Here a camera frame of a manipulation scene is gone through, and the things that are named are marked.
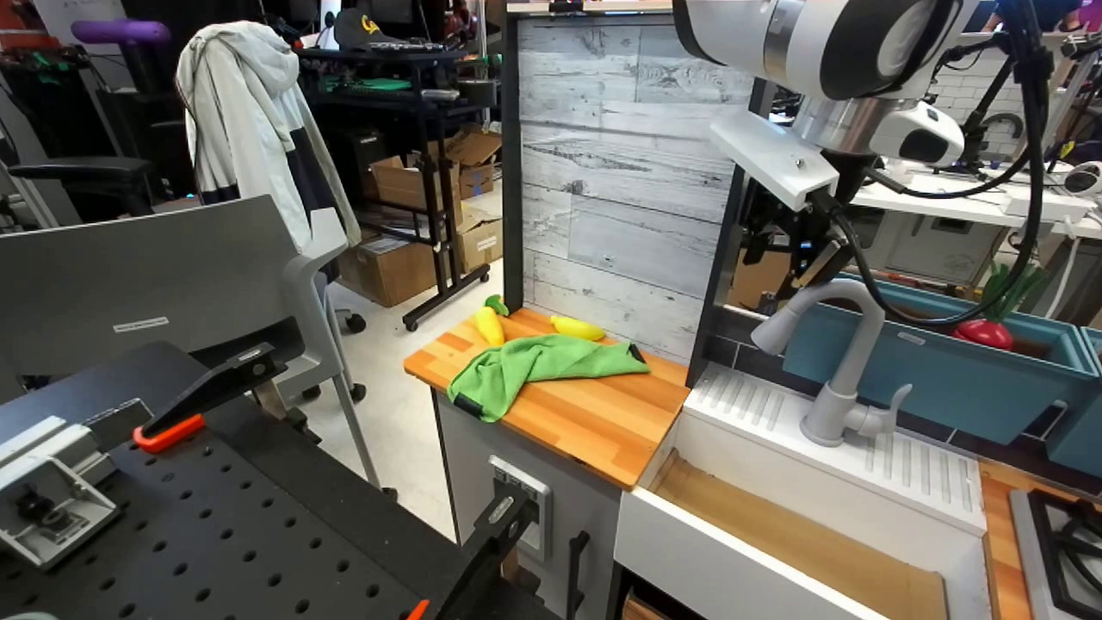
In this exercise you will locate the black clamp with orange tip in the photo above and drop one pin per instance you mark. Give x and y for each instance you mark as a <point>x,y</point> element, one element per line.
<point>486,551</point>
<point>215,387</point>

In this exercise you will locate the red toy radish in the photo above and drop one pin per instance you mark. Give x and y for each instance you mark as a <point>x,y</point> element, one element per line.
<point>986,333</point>

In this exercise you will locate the green towel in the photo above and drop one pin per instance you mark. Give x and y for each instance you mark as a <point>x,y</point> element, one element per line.
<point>534,362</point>

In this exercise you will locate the stack of cardboard boxes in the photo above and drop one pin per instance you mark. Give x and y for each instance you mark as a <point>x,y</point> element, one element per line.
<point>405,258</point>

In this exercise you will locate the black cap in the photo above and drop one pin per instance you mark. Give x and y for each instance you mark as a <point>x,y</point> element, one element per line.
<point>362,30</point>

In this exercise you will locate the purple foam roller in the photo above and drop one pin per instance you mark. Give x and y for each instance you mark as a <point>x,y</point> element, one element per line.
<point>120,32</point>

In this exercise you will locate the yellow toy corn green stem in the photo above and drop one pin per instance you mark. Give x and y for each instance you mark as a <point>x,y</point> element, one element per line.
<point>490,327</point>

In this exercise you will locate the toy kitchen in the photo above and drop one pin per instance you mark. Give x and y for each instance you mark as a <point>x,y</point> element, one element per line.
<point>620,198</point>

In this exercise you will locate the white sink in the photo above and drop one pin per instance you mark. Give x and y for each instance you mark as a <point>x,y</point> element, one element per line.
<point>775,534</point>

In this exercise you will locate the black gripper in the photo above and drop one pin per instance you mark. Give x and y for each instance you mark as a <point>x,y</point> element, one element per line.
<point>796,215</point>

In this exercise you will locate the white and navy jacket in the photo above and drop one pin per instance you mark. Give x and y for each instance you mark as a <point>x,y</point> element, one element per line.
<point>250,129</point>

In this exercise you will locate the long teal planter box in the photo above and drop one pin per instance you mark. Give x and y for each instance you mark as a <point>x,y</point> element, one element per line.
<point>938,370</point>

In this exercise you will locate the white desk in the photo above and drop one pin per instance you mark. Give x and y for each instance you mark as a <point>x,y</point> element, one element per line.
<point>947,215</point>

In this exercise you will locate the black perforated robot stand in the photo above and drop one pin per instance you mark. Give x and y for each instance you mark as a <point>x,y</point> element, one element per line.
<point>258,534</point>

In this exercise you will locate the yellow toy vegetable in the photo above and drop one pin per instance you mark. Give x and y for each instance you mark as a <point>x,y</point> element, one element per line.
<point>577,328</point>

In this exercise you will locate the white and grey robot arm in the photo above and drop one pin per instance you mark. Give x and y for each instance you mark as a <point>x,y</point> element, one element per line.
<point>801,39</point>

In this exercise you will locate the grey tap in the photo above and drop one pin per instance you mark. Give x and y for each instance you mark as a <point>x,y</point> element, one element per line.
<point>848,370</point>

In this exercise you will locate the grey metal bracket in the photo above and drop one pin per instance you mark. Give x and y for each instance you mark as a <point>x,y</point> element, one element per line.
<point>52,491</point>

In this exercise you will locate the black stove burner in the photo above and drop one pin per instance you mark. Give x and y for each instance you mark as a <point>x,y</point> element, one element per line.
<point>1067,551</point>

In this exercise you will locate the black rolling cart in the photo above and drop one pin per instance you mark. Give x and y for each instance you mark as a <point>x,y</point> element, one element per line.
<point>430,95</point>

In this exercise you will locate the black office chair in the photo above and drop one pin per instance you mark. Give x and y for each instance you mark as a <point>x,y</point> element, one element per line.
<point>86,176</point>

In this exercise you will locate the grey switch plate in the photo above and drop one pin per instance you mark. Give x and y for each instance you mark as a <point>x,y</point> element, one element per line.
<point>538,517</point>

